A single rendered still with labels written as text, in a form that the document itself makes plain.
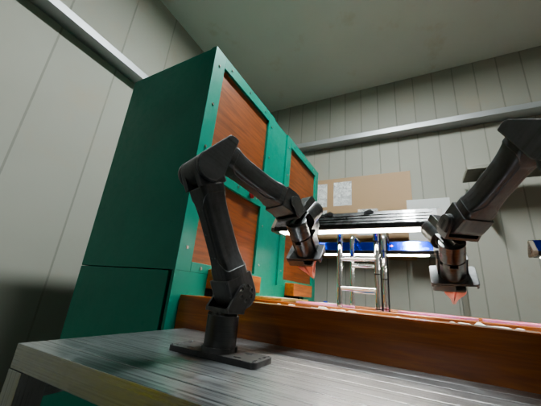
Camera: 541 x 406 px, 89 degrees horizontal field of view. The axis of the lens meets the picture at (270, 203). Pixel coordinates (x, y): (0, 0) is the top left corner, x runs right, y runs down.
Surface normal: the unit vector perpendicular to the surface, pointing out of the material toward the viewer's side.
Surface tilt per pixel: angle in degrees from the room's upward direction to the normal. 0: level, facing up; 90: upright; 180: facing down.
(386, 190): 90
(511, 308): 90
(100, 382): 90
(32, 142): 90
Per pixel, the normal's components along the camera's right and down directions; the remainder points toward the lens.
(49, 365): -0.45, -0.32
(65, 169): 0.89, -0.07
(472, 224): -0.05, 0.68
